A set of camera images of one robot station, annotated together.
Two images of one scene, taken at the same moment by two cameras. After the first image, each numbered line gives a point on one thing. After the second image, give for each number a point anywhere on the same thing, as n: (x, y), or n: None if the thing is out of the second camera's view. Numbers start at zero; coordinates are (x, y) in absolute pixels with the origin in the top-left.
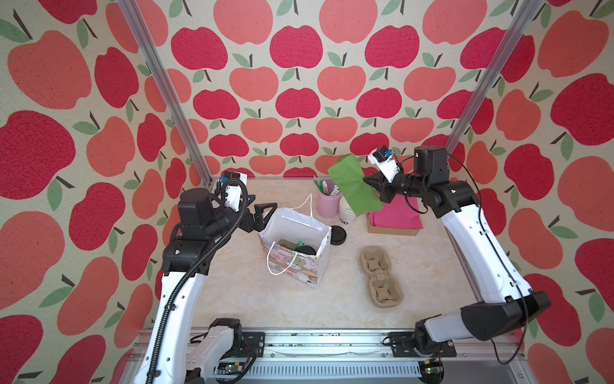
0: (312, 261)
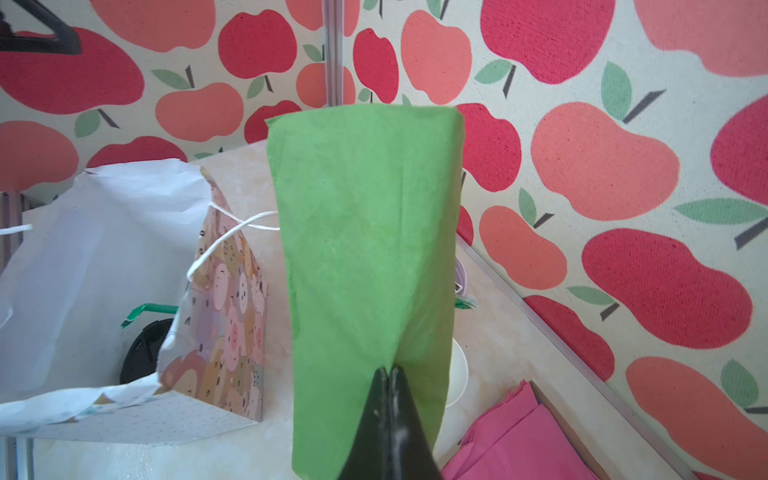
0: (118, 236)
